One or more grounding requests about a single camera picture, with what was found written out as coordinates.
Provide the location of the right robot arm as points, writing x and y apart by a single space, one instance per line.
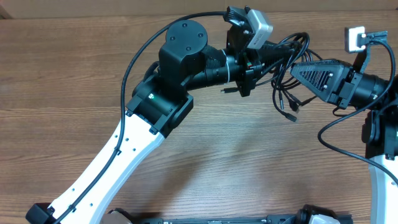
378 97

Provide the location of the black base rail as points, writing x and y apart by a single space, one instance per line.
270 219

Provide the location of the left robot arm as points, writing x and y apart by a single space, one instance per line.
159 103

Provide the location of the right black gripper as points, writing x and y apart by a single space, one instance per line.
344 88

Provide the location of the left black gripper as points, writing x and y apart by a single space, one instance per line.
247 75

